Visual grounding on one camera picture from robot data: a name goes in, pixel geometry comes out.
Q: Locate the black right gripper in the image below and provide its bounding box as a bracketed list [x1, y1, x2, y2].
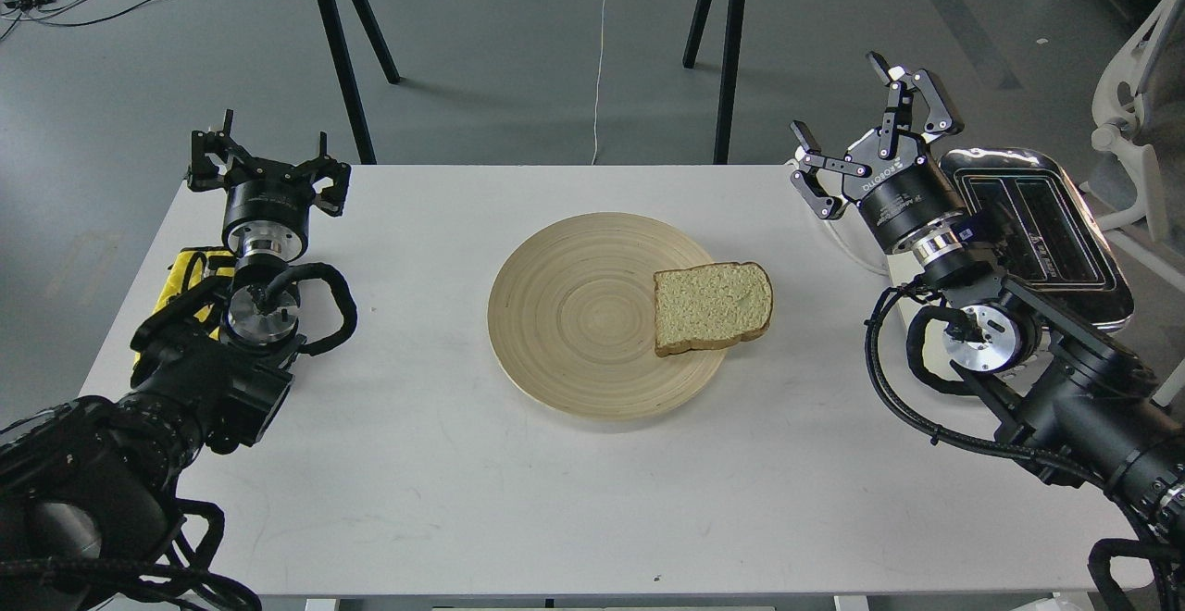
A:
[789, 51, 968, 255]

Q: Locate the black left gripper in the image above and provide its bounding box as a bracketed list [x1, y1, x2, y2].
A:
[188, 110, 352, 234]

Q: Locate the slice of bread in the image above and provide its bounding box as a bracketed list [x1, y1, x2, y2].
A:
[653, 262, 774, 356]

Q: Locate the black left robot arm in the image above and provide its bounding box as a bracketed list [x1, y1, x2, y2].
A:
[1, 112, 358, 610]

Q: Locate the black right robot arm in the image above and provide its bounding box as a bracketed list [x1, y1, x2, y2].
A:
[792, 51, 1184, 610]

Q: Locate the white chrome toaster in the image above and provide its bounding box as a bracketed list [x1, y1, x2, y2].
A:
[886, 147, 1136, 380]

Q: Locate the yellow cloth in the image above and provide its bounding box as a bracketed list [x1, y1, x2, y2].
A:
[130, 245, 236, 390]

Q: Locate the white office chair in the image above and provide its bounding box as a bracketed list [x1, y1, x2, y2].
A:
[1091, 0, 1181, 256]

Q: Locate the round wooden plate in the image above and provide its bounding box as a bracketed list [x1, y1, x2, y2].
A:
[487, 213, 728, 422]

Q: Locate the white toaster power cable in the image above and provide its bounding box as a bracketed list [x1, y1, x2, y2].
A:
[784, 159, 892, 277]

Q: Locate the thin white hanging cable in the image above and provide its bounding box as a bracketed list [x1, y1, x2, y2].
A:
[591, 0, 609, 166]

